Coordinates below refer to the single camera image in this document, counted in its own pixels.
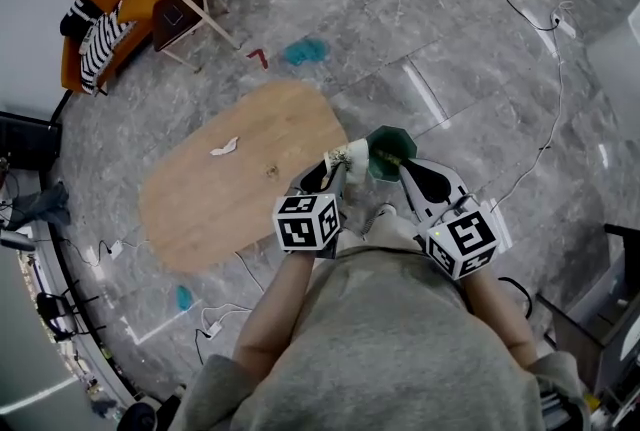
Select black phone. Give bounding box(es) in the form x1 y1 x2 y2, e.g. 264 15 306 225
162 3 187 26

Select red tape corner mark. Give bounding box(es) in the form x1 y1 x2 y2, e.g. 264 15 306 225
245 47 270 70

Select black power cable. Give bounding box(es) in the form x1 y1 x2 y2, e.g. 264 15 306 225
194 328 211 365

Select right hand-held gripper camera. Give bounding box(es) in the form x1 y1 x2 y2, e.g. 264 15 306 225
447 193 482 220

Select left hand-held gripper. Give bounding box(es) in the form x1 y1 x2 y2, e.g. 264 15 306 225
272 161 350 261

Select paper cup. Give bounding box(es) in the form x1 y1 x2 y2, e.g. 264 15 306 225
322 140 372 185

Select dark chair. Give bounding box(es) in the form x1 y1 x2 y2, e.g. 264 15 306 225
37 278 106 343

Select person's right forearm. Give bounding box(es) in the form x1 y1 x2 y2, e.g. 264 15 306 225
459 271 541 370

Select large teal cloth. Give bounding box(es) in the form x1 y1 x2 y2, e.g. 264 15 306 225
283 37 331 67

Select black white striped blanket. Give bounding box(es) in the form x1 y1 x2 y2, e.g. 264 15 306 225
78 11 136 95

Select person's left forearm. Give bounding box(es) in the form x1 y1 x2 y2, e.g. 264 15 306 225
232 248 316 385

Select black white striped pillow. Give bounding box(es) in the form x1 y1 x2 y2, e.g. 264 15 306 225
59 0 99 39

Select black looped cable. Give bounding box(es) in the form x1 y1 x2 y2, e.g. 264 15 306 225
499 276 534 320

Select person's beige trousers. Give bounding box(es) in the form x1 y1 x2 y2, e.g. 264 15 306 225
337 213 426 260

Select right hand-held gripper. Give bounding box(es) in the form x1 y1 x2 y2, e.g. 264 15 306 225
396 157 502 282

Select white tissue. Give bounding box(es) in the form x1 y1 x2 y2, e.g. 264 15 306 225
209 136 240 157

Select green waste bin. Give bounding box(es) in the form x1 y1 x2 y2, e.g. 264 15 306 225
364 124 419 183

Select oval wooden table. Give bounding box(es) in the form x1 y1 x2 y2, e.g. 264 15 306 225
138 81 350 275

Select white tape corner mark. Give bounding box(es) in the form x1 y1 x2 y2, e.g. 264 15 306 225
119 298 204 346

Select person's grey shirt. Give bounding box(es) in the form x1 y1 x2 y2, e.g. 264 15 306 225
169 246 591 431

